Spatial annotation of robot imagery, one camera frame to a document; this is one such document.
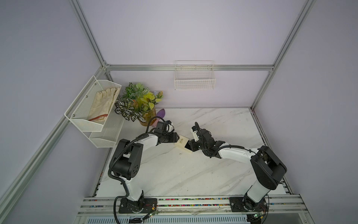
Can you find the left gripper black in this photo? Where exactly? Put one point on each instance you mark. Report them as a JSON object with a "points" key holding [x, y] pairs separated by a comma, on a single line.
{"points": [[173, 139]]}

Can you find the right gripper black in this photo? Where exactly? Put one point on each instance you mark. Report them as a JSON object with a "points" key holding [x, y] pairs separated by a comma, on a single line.
{"points": [[193, 143]]}

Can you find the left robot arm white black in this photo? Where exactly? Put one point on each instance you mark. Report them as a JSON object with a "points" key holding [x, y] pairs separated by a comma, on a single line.
{"points": [[126, 160]]}

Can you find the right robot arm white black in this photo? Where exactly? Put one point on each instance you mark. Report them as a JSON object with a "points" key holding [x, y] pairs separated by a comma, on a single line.
{"points": [[232, 170]]}

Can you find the purple pink garden trowel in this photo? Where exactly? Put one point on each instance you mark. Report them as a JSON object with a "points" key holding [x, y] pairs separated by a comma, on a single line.
{"points": [[160, 114]]}

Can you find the potted plant amber vase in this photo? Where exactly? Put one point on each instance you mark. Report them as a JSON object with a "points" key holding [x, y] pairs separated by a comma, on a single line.
{"points": [[138, 103]]}

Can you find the beige work gloves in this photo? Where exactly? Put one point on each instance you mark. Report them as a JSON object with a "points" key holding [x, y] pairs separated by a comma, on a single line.
{"points": [[102, 104]]}

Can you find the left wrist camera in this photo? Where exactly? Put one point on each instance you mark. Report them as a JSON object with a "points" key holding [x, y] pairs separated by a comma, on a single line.
{"points": [[164, 127]]}

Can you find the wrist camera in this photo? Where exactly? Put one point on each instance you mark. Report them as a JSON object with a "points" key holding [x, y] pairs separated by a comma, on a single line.
{"points": [[200, 134], [164, 127]]}

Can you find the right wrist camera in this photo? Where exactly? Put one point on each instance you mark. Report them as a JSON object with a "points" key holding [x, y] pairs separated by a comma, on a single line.
{"points": [[200, 134]]}

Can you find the white wire wall basket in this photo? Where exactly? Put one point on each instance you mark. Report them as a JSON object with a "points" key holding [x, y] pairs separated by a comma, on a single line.
{"points": [[191, 75]]}

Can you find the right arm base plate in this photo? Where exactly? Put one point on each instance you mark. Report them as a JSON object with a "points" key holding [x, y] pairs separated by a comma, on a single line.
{"points": [[245, 204]]}

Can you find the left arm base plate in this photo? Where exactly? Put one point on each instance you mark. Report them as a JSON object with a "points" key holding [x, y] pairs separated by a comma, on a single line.
{"points": [[142, 206]]}

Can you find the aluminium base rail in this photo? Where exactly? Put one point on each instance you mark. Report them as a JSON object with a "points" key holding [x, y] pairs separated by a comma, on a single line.
{"points": [[97, 206]]}

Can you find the white mesh wall shelf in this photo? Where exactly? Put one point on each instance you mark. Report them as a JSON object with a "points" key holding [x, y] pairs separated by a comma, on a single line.
{"points": [[101, 135]]}

